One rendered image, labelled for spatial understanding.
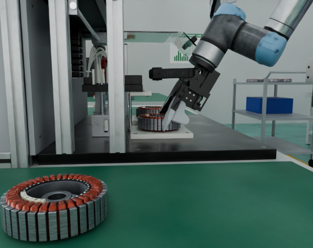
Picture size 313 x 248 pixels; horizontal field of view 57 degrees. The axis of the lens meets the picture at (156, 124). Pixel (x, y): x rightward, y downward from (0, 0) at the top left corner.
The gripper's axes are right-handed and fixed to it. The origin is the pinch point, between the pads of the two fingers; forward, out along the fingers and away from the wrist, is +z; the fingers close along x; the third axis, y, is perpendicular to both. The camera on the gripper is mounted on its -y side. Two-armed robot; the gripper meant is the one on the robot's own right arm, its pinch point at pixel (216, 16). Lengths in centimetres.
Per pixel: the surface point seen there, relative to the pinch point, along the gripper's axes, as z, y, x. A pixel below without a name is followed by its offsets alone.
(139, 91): 27, -34, -39
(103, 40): 11.8, -42.9, -15.1
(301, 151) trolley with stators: 97, 156, 154
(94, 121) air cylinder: 34, -45, -39
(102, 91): 27, -43, -39
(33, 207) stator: 37, -49, -83
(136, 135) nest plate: 37, -36, -44
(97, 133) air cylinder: 37, -45, -39
